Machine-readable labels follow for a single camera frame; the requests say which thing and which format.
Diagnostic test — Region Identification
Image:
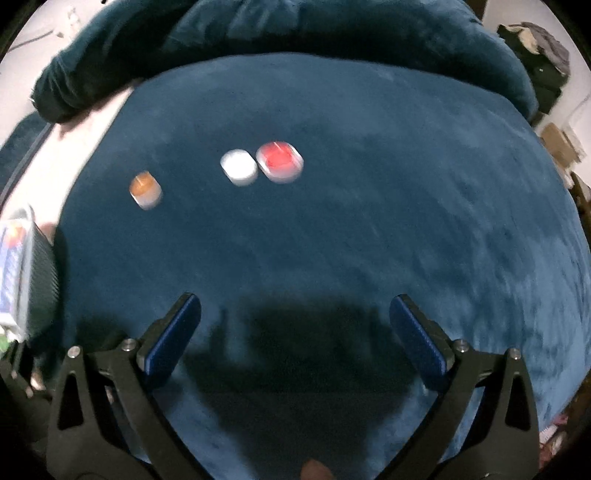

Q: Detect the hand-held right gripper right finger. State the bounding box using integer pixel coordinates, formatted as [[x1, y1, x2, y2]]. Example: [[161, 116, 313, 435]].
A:
[[376, 294, 541, 480]]

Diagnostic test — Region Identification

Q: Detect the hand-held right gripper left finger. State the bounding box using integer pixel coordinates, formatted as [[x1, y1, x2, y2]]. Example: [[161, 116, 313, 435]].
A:
[[47, 292, 202, 480]]

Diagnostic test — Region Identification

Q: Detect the orange tealight candle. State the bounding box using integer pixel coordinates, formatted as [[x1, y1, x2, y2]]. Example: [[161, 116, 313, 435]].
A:
[[129, 170, 163, 211]]

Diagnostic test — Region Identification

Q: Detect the white tealight candle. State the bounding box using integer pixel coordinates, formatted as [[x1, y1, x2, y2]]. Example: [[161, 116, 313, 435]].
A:
[[220, 150, 258, 186]]

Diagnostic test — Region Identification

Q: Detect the red tealight candle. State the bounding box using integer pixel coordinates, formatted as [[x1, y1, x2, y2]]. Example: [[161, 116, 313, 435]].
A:
[[256, 141, 304, 184]]

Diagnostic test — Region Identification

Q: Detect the dark teal blanket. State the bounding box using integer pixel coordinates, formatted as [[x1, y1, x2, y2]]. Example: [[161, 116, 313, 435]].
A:
[[55, 53, 589, 480]]

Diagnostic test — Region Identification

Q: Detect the cardboard box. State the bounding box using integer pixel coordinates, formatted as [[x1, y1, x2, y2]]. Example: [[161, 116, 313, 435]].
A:
[[539, 122, 585, 171]]

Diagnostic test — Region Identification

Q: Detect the pile of clothes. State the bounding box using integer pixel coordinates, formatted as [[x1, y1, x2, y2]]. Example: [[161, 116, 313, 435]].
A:
[[496, 22, 573, 127]]

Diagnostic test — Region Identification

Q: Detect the dark teal pillow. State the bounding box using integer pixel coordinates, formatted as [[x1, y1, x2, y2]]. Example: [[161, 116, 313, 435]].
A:
[[31, 0, 540, 126]]

